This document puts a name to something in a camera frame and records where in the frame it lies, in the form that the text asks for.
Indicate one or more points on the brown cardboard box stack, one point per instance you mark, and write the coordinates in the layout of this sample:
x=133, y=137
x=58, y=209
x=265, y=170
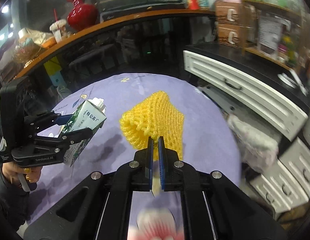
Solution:
x=231, y=25

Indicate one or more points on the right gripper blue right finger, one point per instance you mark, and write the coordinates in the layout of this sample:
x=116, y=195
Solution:
x=162, y=161

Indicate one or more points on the person left hand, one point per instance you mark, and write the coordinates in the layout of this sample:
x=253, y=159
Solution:
x=11, y=171

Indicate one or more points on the white drink cup with straw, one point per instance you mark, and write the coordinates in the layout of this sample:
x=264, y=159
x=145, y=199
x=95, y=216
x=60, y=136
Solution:
x=58, y=28

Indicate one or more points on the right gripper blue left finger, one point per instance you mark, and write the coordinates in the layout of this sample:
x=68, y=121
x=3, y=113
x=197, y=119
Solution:
x=149, y=160

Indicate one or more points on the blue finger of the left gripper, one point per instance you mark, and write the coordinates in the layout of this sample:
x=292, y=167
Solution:
x=63, y=119
x=69, y=138

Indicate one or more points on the yellow foam fruit net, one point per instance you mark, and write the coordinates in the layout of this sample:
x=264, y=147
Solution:
x=154, y=117

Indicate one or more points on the white plastic bag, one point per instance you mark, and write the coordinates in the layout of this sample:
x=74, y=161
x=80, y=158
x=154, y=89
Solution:
x=257, y=149

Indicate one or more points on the white middle small drawer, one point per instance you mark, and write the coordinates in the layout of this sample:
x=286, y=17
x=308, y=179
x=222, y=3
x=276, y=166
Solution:
x=279, y=188

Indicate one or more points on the curved wooden counter shelf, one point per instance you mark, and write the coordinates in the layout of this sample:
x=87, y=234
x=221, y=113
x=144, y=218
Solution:
x=106, y=26

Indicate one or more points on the purple floral tablecloth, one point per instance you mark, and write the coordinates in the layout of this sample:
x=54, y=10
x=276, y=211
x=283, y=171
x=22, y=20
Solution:
x=208, y=143

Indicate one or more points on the red ceramic vase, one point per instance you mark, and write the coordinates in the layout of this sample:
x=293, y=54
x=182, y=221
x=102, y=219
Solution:
x=82, y=16

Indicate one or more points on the green white milk carton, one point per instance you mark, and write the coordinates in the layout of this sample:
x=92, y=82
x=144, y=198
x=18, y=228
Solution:
x=82, y=126

